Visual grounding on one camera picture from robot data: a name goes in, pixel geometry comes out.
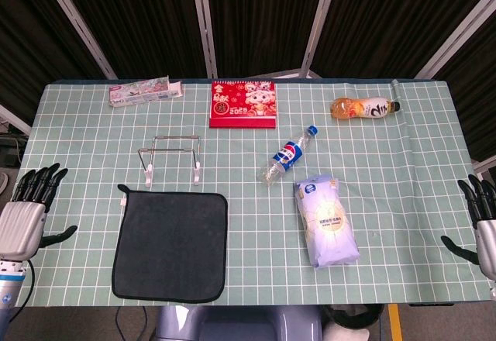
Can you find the green checkered tablecloth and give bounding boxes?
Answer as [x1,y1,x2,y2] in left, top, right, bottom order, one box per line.
[8,78,492,308]

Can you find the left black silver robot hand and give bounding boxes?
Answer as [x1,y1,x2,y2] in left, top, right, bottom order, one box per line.
[0,162,78,260]

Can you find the lilac tissue pack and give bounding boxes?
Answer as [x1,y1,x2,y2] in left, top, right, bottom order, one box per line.
[293,175,360,271]

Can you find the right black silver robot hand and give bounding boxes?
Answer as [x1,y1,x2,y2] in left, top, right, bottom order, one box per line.
[440,174,496,282]

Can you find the blue towel with black trim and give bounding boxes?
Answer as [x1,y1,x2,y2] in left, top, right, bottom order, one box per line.
[111,184,229,304]

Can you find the metal wire rack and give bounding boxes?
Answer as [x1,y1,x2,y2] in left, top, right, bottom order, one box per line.
[138,135,202,188]

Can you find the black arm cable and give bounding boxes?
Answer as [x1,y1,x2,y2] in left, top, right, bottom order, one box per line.
[13,259,36,319]

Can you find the red desk calendar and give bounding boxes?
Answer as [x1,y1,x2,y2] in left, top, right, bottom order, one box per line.
[208,79,278,129]

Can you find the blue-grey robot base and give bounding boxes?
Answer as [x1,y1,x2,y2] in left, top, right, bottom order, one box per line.
[154,305,325,341]

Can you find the toothpaste box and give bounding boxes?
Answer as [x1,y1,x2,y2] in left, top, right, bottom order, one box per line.
[108,76,185,108]

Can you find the white partition frame post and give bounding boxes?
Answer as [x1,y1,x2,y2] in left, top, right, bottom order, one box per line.
[189,0,219,79]
[0,103,33,136]
[413,0,496,79]
[36,0,119,81]
[300,0,342,74]

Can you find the orange drink bottle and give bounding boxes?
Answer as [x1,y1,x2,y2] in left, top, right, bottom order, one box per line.
[330,95,401,120]

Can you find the empty Pepsi plastic bottle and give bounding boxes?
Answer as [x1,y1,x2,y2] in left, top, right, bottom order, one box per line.
[258,125,319,187]

